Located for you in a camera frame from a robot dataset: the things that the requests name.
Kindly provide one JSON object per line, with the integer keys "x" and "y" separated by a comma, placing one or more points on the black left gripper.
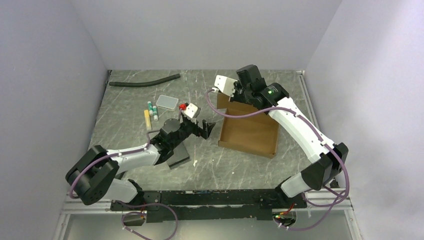
{"x": 204, "y": 132}

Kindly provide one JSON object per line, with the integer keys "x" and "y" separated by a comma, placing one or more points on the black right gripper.
{"x": 237, "y": 85}

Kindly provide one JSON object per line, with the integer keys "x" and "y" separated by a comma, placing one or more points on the brown cardboard paper box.
{"x": 257, "y": 135}

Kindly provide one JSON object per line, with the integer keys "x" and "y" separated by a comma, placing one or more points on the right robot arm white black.
{"x": 326, "y": 158}

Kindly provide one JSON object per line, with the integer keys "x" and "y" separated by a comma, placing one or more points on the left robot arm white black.
{"x": 93, "y": 177}

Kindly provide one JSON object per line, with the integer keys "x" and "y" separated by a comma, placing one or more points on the black rectangular box centre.
{"x": 179, "y": 157}

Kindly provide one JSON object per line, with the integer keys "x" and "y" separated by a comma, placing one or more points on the green white glue stick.
{"x": 150, "y": 108}
{"x": 155, "y": 113}

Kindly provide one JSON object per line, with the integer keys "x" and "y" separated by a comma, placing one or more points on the yellow glue stick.
{"x": 147, "y": 120}

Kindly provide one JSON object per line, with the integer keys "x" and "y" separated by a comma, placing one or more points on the black foam tube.
{"x": 145, "y": 84}

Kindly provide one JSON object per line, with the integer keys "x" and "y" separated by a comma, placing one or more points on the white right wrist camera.
{"x": 225, "y": 85}

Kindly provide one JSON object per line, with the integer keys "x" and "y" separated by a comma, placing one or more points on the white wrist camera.
{"x": 225, "y": 85}
{"x": 189, "y": 110}

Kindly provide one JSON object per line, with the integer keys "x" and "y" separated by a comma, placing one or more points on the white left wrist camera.
{"x": 189, "y": 110}

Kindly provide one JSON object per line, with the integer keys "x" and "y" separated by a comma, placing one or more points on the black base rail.
{"x": 166, "y": 205}

